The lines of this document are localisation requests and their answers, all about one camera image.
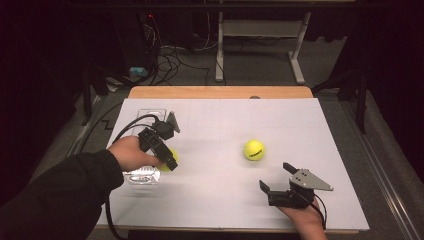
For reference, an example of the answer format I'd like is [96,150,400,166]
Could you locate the tangle of cables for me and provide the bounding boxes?
[143,13,222,87]

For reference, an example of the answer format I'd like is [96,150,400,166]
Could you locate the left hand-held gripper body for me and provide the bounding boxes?
[137,111,181,158]

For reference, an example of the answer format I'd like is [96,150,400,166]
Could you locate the yellow tennis ball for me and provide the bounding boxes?
[157,147,180,173]
[243,139,266,162]

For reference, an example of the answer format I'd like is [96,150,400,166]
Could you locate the person's right hand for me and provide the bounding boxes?
[277,196,327,232]

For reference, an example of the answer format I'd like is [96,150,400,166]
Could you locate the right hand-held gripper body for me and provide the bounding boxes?
[267,168,335,210]

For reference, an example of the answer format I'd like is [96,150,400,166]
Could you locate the right hand-held gripper cable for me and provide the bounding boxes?
[293,189,328,232]

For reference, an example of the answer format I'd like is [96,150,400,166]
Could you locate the white board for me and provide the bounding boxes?
[96,97,370,232]

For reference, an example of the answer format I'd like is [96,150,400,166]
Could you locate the aluminium rail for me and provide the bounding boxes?
[339,99,424,240]
[66,95,105,158]

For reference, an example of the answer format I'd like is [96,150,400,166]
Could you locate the white metal desk frame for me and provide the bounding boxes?
[214,9,313,86]

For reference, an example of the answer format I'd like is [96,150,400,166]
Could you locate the black computer tower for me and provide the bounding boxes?
[111,11,159,77]

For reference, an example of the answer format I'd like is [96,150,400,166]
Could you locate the small teal object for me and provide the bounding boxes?
[129,66,150,78]

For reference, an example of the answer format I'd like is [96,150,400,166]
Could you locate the left hand-held gripper cable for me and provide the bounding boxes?
[104,113,161,240]

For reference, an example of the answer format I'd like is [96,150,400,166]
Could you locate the long black cable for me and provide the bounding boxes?
[78,101,124,155]

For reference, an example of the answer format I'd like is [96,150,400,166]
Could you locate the black stand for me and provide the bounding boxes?
[312,68,369,135]
[81,64,112,127]

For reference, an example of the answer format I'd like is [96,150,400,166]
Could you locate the hand-held gripper cable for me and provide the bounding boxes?
[293,189,328,232]
[104,113,161,240]

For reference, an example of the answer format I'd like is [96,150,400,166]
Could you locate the person's left hand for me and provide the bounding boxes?
[107,135,165,173]

